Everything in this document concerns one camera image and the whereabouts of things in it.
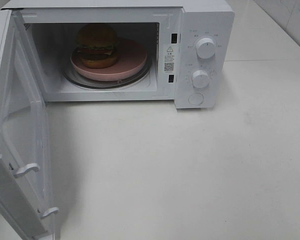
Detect round white door button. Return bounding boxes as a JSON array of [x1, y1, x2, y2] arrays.
[[188, 93, 204, 106]]

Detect pink round plate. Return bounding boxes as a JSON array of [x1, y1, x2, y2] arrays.
[[70, 37, 148, 82]]

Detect burger with lettuce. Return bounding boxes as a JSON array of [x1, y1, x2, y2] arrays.
[[76, 23, 120, 69]]

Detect white microwave door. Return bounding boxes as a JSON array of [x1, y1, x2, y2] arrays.
[[0, 10, 59, 240]]

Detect lower white timer knob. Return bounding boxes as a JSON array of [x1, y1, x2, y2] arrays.
[[191, 70, 210, 89]]

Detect white microwave oven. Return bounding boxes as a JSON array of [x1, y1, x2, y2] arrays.
[[0, 0, 235, 109]]

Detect glass microwave turntable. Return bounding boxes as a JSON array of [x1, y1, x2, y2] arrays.
[[62, 60, 152, 90]]

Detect upper white power knob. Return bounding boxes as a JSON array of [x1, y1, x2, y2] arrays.
[[195, 36, 216, 59]]

